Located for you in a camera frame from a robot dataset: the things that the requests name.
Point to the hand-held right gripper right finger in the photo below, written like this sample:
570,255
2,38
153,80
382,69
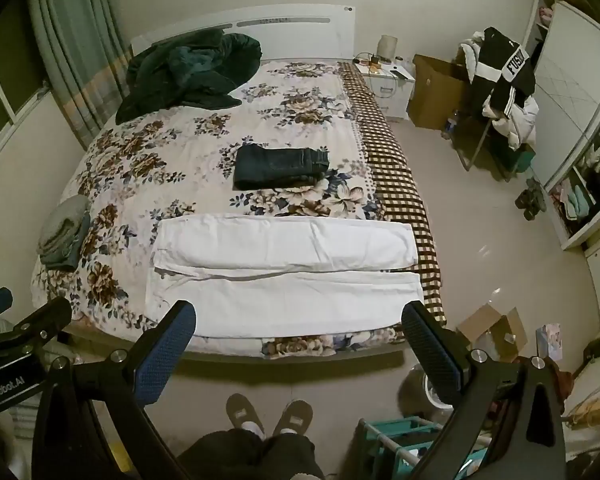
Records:
430,355

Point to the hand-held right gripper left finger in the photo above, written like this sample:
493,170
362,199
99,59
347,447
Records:
165,347

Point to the white pants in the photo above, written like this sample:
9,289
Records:
280,300

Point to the white round fan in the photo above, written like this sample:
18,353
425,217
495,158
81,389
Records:
420,395

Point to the small open cardboard box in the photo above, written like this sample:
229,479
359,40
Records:
490,327

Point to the folded grey clothes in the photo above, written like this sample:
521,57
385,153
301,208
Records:
62,235

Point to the teal rack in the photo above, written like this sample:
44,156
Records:
380,435

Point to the person's left slipper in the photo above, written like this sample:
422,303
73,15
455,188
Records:
242,412

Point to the person's slipper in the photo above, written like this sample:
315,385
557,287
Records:
242,412
294,417

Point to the pale printed box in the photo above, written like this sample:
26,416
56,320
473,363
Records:
550,341

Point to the person's dark trousers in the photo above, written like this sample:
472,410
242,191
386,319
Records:
250,455

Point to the person's right slipper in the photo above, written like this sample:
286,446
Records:
294,417

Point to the pair of dark shoes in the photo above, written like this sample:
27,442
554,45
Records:
530,200

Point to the white framed window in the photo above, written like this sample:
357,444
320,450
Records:
5,105

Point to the folded dark jeans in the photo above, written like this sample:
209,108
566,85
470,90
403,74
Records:
275,165

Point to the metal chair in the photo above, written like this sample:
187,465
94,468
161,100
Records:
475,145

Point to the blue water bottle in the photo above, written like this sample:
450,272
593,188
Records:
451,127

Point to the white garment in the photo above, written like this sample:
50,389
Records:
517,125

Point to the white nightstand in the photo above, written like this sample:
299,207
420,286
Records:
390,100

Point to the large brown cardboard box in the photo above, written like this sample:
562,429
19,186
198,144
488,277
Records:
432,95

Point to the green striped curtain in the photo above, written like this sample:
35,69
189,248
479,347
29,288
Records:
70,35

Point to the dark green jacket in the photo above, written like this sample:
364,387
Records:
190,70

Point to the black and white jacket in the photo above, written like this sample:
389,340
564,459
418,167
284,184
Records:
500,70

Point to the white wardrobe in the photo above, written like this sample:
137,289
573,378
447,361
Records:
570,85

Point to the beige table lamp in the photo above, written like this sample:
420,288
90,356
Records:
387,47

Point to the white bed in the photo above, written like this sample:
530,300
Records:
300,35

